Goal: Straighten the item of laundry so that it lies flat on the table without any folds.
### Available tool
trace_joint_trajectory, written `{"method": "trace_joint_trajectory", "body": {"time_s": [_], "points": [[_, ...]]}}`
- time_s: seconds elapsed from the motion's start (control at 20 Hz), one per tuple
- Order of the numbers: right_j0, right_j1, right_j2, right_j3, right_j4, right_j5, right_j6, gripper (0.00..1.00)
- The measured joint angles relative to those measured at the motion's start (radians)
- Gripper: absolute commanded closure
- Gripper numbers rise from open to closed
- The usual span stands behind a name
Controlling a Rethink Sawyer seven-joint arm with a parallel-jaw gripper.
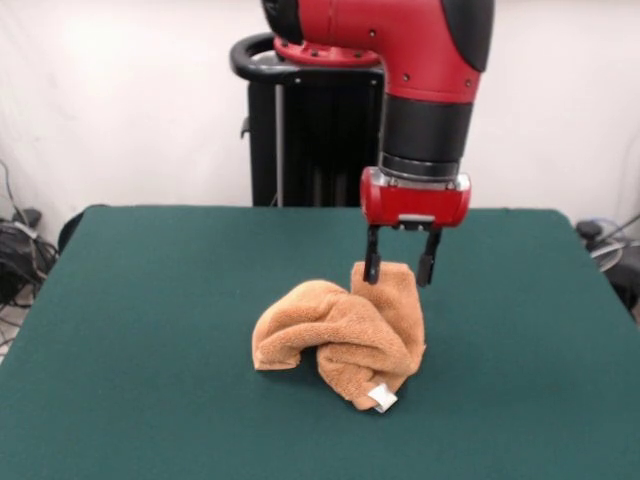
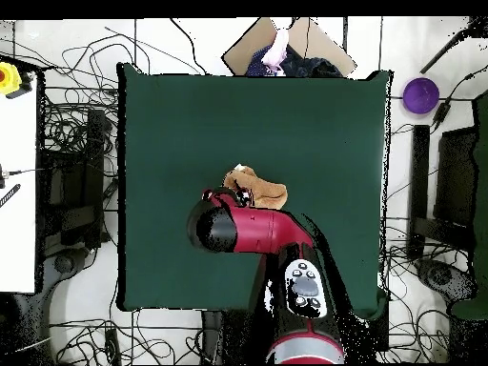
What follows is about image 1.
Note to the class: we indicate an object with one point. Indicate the small black power brick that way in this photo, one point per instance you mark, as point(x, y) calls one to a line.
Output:
point(27, 216)

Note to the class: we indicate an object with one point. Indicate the dark green table cloth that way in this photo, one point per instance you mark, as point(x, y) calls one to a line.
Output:
point(150, 300)

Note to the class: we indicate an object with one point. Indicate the tan terry towel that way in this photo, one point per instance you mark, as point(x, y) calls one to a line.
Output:
point(350, 325)

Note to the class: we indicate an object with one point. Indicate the small black device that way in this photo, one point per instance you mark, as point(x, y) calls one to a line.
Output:
point(590, 229)

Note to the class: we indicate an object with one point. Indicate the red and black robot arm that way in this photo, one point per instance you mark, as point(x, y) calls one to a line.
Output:
point(425, 50)

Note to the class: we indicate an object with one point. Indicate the black bulky object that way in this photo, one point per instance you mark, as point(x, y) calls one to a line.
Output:
point(627, 290)

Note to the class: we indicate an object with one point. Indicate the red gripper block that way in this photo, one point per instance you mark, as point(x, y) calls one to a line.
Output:
point(415, 205)

